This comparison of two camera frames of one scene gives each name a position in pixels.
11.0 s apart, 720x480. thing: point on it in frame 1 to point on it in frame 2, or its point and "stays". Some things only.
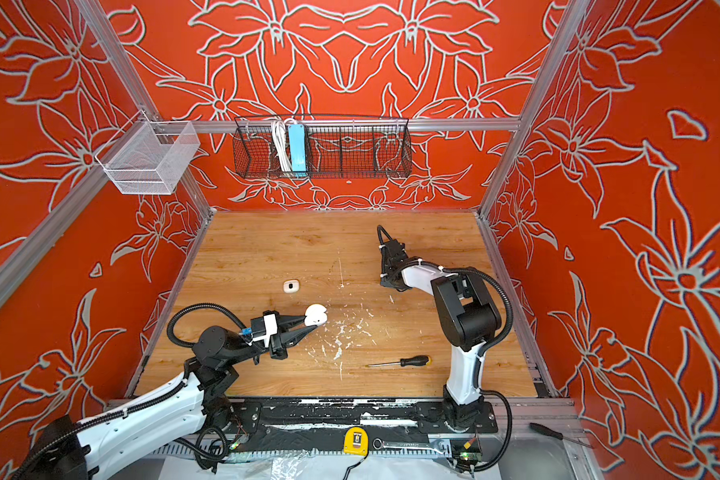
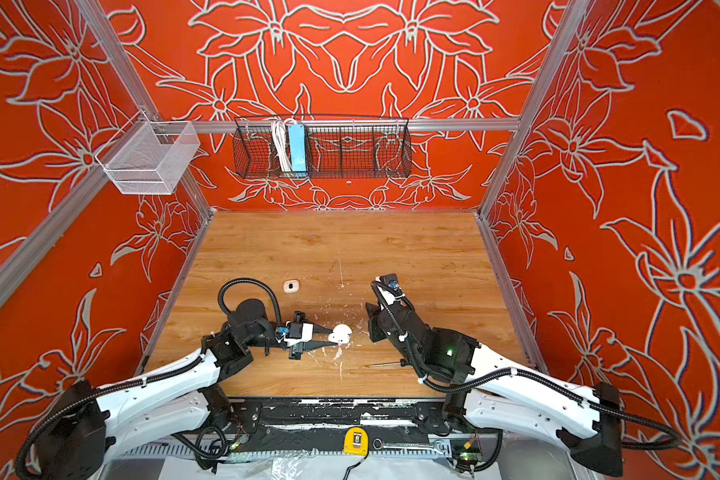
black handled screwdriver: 422,360 stays
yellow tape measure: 356,441 stays
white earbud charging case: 291,286 stays
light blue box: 296,134 stays
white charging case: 315,315 to 340,334
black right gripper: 383,277 to 375,319
